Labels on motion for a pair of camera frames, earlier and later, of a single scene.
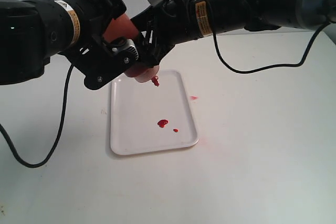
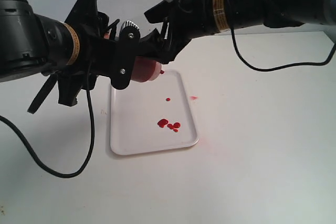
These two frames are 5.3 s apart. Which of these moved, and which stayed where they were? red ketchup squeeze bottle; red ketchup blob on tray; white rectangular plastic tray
Moved: red ketchup squeeze bottle
Stayed: red ketchup blob on tray; white rectangular plastic tray
